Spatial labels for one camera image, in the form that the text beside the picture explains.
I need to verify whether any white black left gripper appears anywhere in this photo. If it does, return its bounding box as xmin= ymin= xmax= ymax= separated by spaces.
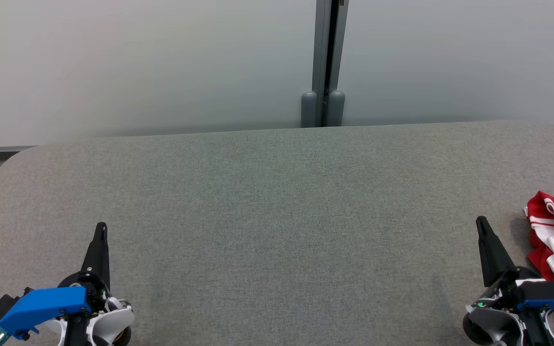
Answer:
xmin=59 ymin=222 xmax=135 ymax=346

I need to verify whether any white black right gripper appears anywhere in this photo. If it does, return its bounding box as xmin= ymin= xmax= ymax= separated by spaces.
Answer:
xmin=463 ymin=216 xmax=554 ymax=346

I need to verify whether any grey wall base rail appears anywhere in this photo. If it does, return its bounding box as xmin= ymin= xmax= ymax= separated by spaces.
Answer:
xmin=0 ymin=142 xmax=35 ymax=166

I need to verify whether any grey cylindrical post foot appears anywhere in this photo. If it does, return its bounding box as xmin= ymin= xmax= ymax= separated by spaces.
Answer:
xmin=301 ymin=92 xmax=317 ymax=128
xmin=327 ymin=90 xmax=345 ymax=127

